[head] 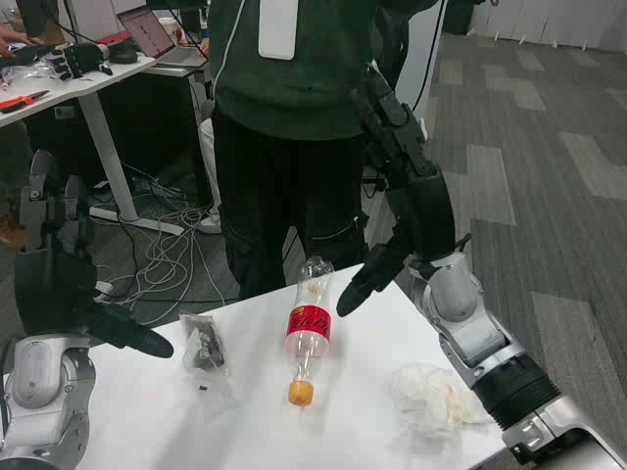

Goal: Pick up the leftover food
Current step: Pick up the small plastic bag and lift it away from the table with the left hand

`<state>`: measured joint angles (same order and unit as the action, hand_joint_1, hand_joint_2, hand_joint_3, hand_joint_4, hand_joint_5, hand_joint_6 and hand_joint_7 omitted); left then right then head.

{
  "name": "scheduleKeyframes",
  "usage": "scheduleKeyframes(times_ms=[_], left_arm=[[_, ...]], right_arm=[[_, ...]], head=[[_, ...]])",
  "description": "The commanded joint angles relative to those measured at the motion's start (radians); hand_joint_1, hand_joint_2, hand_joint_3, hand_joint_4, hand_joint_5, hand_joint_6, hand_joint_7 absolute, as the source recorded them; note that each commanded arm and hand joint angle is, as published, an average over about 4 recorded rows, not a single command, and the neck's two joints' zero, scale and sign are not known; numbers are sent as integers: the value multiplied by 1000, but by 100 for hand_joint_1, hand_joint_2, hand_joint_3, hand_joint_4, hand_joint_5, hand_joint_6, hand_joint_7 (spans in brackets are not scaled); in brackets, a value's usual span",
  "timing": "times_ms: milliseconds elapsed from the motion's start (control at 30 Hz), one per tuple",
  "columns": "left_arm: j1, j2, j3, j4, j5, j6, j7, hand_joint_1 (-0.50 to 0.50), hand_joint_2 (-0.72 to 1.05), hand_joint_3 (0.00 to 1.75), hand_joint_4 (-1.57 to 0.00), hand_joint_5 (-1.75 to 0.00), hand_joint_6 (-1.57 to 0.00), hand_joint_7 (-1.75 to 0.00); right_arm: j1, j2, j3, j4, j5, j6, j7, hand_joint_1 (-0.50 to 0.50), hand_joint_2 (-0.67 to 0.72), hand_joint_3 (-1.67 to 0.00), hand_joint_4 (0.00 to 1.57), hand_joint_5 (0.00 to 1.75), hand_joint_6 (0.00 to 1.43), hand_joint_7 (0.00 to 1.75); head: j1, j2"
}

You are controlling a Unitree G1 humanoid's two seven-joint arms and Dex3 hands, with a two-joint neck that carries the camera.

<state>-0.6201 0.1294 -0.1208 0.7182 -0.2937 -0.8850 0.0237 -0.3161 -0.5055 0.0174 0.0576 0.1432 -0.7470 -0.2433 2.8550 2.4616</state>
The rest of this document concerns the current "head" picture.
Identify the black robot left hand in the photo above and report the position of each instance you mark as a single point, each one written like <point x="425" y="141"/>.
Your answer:
<point x="59" y="294"/>

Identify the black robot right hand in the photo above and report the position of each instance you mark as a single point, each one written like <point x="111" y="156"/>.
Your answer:
<point x="426" y="215"/>

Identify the clear bag with dark food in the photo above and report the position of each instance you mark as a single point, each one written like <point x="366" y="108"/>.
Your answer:
<point x="205" y="343"/>

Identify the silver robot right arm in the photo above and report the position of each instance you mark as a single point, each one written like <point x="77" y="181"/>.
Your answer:
<point x="490" y="338"/>

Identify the person in dark green top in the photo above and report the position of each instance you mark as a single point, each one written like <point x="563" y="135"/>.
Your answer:
<point x="289" y="147"/>

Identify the white desk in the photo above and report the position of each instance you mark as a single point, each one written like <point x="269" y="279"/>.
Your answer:
<point x="105" y="142"/>

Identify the empty cola bottle red label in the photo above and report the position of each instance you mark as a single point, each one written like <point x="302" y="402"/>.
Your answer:
<point x="308" y="323"/>

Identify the crumpled white tissue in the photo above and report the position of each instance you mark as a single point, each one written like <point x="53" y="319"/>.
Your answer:
<point x="431" y="396"/>

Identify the person in white trousers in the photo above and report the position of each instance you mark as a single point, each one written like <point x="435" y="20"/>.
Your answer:
<point x="209" y="156"/>

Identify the black robotic hand on desk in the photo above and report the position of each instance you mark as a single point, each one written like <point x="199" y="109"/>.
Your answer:
<point x="81" y="59"/>

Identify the white flat device on chest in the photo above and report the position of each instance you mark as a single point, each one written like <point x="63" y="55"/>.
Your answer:
<point x="277" y="29"/>

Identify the open silver laptop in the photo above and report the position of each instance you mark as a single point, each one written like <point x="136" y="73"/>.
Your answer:
<point x="161" y="39"/>

